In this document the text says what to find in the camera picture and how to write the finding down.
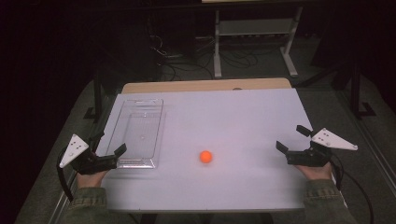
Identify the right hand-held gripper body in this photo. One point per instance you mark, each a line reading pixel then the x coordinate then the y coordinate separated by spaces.
pixel 306 157

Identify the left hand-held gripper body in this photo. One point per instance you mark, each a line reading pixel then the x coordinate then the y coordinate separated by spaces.
pixel 93 162

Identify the clear plastic container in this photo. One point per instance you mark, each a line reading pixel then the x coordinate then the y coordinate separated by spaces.
pixel 138 133

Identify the orange ball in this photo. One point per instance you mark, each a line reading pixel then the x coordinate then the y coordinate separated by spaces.
pixel 205 156

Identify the person's left hand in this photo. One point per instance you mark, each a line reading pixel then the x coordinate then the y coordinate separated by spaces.
pixel 90 179

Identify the person's right hand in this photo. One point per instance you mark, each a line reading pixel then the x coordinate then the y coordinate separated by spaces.
pixel 316 172

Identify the black metal stand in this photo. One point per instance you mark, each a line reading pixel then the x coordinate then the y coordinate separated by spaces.
pixel 356 93
pixel 97 93

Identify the white board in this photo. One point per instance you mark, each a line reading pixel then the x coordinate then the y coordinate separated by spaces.
pixel 233 124

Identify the wooden table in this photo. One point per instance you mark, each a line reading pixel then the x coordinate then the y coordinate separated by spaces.
pixel 186 85

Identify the aluminium rail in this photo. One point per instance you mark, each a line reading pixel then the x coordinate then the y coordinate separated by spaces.
pixel 367 133

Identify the white metal desk frame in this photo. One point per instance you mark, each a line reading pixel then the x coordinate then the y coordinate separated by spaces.
pixel 255 28

